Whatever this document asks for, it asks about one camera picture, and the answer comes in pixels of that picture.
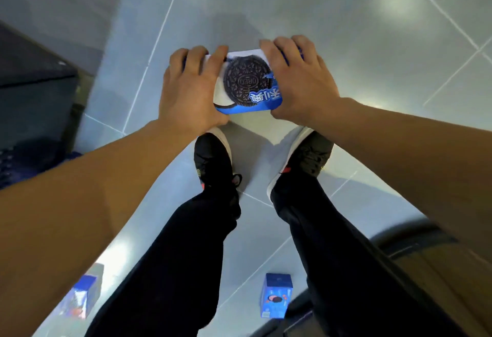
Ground round wooden table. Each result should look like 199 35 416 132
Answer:
250 218 492 337

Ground small blue cookie box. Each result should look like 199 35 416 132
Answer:
49 274 103 321
260 273 294 319

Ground person's right hand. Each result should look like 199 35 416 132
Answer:
259 35 343 126

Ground person's left hand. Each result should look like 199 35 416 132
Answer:
158 45 231 140

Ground person's left forearm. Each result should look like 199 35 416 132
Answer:
0 119 200 337

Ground person's black left shoe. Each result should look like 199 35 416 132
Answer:
193 127 243 195

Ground person's black trousers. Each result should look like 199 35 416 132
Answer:
85 173 469 337

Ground person's right forearm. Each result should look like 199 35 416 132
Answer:
307 97 492 265

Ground person's black shoe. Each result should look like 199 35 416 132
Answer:
266 126 334 200
193 127 243 195

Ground person's black right shoe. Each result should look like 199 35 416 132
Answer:
266 126 334 200

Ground dark blue plastic crate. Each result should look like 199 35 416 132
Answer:
0 139 82 191

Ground dark shelf unit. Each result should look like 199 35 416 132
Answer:
0 21 80 157

